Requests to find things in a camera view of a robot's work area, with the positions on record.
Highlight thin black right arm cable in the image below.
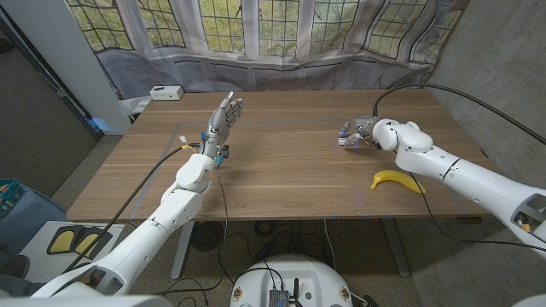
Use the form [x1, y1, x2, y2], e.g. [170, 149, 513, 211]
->
[409, 171, 546, 253]

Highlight printed window backdrop cloth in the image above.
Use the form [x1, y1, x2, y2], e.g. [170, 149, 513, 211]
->
[66, 0, 470, 101]

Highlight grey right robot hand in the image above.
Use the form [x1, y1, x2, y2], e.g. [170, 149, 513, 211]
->
[339, 115, 380, 149]

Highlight white pedal board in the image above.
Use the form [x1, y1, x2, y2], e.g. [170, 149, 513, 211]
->
[19, 220, 129, 282]

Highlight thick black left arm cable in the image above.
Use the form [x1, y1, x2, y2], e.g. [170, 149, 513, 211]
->
[61, 142, 201, 274]

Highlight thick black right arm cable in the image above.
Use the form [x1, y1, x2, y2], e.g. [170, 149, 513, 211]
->
[372, 82, 546, 146]

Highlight white table leg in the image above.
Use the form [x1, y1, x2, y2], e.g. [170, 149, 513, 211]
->
[171, 220, 195, 281]
[381, 217, 411, 278]

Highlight teal plastic basket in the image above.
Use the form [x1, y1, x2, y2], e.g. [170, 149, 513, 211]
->
[0, 177, 26, 218]

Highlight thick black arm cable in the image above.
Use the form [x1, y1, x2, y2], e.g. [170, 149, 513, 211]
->
[61, 142, 201, 274]
[372, 82, 546, 146]

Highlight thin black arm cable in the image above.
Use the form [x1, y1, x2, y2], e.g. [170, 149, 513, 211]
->
[215, 165, 231, 282]
[409, 171, 546, 253]

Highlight white thin cable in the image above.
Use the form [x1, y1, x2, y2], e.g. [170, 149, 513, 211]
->
[322, 218, 338, 270]

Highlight black round fan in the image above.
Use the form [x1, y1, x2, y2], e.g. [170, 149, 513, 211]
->
[190, 220, 224, 252]

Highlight white power socket box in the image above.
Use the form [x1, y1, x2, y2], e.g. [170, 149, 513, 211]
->
[148, 84, 185, 101]

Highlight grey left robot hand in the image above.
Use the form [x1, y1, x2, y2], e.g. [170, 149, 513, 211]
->
[198, 90, 244, 159]

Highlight grey blue bin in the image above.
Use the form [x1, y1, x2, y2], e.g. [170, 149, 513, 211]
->
[0, 182, 69, 257]

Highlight yellow toy banana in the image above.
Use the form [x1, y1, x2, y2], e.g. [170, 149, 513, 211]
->
[369, 170, 427, 195]

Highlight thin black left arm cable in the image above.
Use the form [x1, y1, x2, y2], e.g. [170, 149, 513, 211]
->
[215, 165, 231, 282]

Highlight white round robot torso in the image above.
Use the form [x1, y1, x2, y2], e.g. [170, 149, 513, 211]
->
[229, 254, 354, 307]

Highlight dark brown door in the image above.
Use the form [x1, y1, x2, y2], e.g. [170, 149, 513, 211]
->
[0, 16, 105, 198]

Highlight yellow black foot pedal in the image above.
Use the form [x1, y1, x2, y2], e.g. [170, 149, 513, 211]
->
[73, 228, 113, 260]
[46, 225, 84, 256]

